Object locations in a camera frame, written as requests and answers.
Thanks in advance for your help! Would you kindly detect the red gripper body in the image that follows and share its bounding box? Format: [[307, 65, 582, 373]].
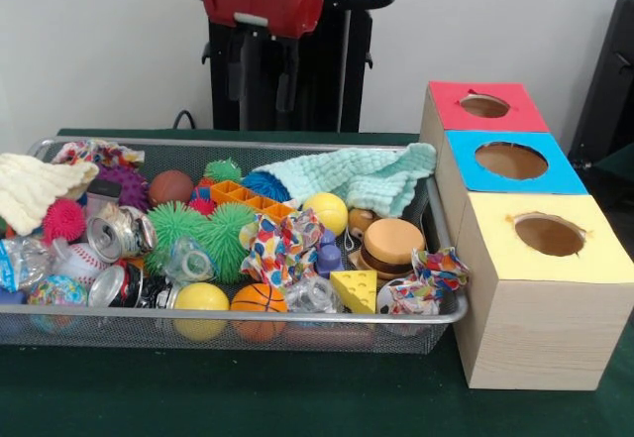
[[203, 0, 326, 40]]

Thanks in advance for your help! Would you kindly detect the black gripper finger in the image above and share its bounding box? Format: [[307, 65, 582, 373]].
[[230, 29, 249, 101], [278, 39, 298, 113]]

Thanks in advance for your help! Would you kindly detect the mint green cloth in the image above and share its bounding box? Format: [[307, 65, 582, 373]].
[[253, 143, 437, 218]]

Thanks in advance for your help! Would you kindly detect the cream yellow cloth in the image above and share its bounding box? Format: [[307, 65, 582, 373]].
[[0, 153, 98, 238]]

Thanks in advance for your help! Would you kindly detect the clear mesh bin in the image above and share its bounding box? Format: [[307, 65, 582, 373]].
[[0, 137, 469, 357]]

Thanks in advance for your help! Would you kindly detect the wooden box with three holes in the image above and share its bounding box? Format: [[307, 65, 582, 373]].
[[418, 81, 634, 391]]

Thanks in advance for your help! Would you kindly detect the orange yellow plastic toy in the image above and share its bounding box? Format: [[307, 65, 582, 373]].
[[211, 179, 298, 226]]

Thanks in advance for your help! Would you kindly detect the yellow ball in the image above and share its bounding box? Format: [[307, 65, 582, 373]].
[[302, 192, 350, 237], [172, 282, 230, 343]]

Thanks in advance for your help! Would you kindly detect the colourful patterned fabric toy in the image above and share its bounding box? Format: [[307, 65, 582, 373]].
[[238, 209, 326, 289]]

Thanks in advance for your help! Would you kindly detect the green spiky ball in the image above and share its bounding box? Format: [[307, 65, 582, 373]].
[[196, 202, 257, 284], [144, 202, 204, 274]]

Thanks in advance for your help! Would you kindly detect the small basketball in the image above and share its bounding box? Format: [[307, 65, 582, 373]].
[[357, 217, 427, 279]]

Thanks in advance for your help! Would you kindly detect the yellow cone toy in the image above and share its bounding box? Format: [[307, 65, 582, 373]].
[[330, 270, 378, 314]]

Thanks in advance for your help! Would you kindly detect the bright orange mini basketball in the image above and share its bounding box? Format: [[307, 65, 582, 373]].
[[229, 284, 287, 345]]

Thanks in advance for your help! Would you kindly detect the colourful crinkled packet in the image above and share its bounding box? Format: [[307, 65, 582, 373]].
[[381, 249, 470, 316]]

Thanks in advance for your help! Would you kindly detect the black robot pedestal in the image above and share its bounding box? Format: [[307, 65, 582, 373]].
[[192, 0, 397, 133]]

